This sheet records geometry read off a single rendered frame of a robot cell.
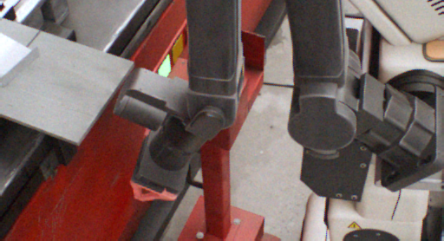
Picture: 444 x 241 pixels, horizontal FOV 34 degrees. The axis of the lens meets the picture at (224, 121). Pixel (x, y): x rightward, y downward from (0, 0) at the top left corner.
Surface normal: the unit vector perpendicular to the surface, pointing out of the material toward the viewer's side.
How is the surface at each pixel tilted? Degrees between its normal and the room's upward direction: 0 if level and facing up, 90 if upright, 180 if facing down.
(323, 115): 90
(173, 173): 27
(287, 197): 0
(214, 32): 90
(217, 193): 90
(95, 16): 0
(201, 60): 81
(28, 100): 0
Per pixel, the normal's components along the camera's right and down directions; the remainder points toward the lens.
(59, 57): -0.02, -0.62
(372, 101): 0.58, -0.41
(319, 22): -0.12, 0.78
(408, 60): -0.21, -0.25
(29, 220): 0.91, 0.32
